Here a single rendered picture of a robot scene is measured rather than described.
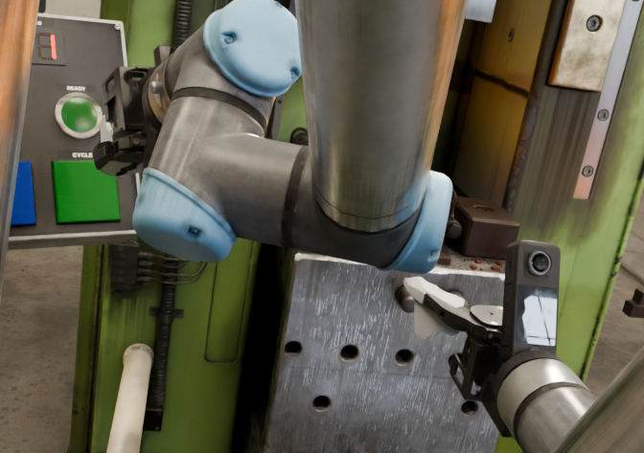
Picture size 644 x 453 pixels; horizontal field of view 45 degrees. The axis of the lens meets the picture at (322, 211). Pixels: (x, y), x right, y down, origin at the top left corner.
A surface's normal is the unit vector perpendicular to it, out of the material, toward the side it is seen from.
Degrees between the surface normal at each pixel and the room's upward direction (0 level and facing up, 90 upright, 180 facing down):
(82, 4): 90
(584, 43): 90
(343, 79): 138
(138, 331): 90
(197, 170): 57
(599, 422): 77
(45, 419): 0
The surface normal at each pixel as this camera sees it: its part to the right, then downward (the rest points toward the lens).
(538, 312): 0.23, -0.14
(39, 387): 0.16, -0.94
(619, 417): -0.92, -0.25
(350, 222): -0.30, 0.88
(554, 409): -0.49, -0.80
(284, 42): 0.55, -0.18
